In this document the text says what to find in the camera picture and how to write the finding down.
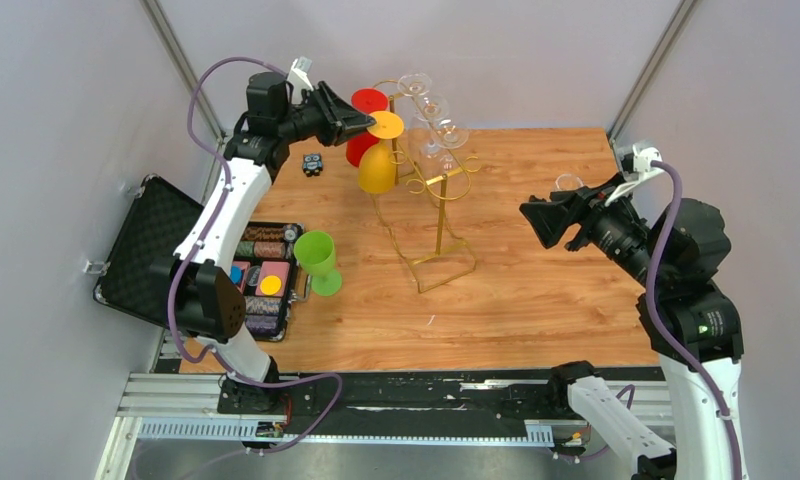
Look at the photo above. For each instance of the gold wire glass rack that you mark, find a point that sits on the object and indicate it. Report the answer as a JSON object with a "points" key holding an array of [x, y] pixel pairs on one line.
{"points": [[416, 174]]}

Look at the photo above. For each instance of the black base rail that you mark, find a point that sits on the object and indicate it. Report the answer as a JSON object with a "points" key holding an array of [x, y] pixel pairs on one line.
{"points": [[476, 407]]}

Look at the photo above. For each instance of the orange wine glass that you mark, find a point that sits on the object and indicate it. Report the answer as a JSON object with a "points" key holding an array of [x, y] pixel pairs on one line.
{"points": [[377, 167]]}

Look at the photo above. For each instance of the blue round chip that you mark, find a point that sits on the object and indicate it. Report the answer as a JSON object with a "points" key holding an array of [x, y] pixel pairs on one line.
{"points": [[236, 275]]}

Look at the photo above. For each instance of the clear wine glass front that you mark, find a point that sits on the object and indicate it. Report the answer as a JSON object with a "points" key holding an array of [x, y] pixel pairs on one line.
{"points": [[568, 182]]}

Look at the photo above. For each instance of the green wine glass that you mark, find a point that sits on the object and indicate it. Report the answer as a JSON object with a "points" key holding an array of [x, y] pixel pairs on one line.
{"points": [[315, 252]]}

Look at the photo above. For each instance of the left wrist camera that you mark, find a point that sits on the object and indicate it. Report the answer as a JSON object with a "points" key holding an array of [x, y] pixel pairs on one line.
{"points": [[298, 79]]}

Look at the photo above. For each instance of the yellow round chip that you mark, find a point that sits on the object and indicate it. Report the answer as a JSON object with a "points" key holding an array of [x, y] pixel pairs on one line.
{"points": [[270, 285]]}

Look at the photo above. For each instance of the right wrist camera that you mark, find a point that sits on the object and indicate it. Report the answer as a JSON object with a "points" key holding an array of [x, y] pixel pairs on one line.
{"points": [[638, 167]]}

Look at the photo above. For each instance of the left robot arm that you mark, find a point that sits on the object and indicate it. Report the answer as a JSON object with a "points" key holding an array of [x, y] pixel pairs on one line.
{"points": [[198, 297]]}

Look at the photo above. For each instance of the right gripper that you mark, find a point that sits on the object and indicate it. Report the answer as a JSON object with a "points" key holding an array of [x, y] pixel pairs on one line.
{"points": [[548, 219]]}

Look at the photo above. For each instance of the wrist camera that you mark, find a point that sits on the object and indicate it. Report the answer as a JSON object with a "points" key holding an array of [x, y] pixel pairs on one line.
{"points": [[638, 167], [298, 79]]}

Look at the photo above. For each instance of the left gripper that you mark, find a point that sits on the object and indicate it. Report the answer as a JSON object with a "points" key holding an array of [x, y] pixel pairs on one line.
{"points": [[345, 119]]}

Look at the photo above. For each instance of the black poker chip case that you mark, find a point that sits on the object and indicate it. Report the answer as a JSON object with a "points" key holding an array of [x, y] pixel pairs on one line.
{"points": [[157, 221]]}

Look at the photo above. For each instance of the clear dealer button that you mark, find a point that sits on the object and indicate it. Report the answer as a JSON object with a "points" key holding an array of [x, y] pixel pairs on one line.
{"points": [[252, 276]]}

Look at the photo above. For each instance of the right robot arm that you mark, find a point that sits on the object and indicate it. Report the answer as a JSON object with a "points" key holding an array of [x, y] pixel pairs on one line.
{"points": [[692, 325]]}

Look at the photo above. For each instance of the clear wine glass rearmost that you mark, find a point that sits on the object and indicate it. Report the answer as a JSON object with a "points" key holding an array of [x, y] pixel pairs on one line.
{"points": [[414, 84]]}

